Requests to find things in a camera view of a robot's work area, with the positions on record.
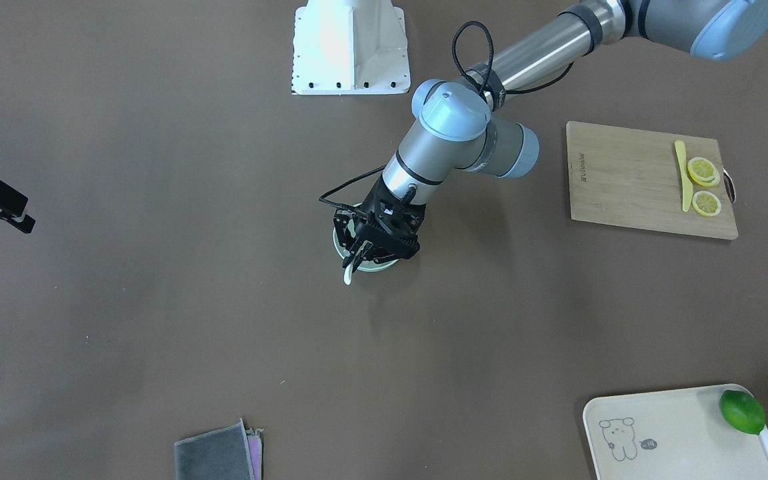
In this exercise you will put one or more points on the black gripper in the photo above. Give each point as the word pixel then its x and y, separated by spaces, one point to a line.
pixel 376 198

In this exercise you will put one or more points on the light green bowl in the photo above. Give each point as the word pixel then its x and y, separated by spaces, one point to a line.
pixel 358 239

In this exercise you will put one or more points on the white ceramic spoon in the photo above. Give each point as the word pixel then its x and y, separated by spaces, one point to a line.
pixel 348 274

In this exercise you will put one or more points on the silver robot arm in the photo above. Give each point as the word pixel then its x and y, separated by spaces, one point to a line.
pixel 455 127

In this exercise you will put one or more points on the grey folded cloth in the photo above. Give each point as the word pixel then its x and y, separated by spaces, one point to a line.
pixel 234 452

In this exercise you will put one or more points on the wooden cutting board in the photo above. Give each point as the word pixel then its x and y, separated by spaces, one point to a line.
pixel 626 177

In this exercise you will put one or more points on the lower lemon slice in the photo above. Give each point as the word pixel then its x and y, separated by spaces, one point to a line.
pixel 706 204

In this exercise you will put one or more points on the lemon slice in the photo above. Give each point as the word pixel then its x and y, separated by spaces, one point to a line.
pixel 703 172
pixel 706 204

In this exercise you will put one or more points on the upper lemon slice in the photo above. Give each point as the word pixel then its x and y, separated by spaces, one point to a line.
pixel 703 172

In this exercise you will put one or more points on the cream tray with bear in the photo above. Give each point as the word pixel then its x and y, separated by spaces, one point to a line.
pixel 671 434

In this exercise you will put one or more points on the green lime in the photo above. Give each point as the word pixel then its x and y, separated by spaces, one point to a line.
pixel 742 412

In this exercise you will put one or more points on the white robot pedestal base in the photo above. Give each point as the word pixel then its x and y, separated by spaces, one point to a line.
pixel 350 48

